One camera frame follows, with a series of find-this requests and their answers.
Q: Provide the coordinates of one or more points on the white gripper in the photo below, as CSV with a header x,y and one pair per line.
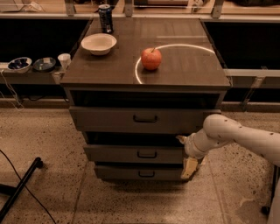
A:
x,y
189,148

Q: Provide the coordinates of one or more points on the grey drawer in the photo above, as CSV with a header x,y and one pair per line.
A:
x,y
134,154
138,173
140,120

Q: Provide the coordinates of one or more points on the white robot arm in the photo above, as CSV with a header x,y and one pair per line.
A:
x,y
218,131

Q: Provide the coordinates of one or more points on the brown drawer cabinet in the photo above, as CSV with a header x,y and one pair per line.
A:
x,y
162,76

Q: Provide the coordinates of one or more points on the black stand leg right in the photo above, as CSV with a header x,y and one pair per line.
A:
x,y
276,175

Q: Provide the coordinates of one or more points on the black stand leg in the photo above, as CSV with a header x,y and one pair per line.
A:
x,y
276,175
12,192

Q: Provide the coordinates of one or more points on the red apple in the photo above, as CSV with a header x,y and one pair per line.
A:
x,y
151,58

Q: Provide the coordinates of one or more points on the white paper cup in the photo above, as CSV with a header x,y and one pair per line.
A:
x,y
64,60

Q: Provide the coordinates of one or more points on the blue soda can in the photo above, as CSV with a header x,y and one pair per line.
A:
x,y
105,14

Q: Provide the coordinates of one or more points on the dark blue bowl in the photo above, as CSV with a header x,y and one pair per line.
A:
x,y
44,65

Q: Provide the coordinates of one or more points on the low grey shelf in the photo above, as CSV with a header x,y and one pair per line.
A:
x,y
32,78

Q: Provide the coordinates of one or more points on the black stand leg left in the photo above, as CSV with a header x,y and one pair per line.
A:
x,y
12,192

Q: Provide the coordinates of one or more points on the blue white bowl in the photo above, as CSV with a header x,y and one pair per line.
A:
x,y
20,65

